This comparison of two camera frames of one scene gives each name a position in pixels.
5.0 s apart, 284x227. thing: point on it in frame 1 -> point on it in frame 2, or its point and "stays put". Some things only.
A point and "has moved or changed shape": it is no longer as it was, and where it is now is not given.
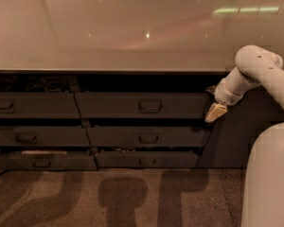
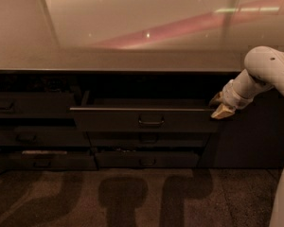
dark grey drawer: [143, 105] has moved or changed shape
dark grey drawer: [144, 160] stays put
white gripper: [224, 95] -> [231, 95]
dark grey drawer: [39, 136] stays put
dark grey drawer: [34, 105] stays put
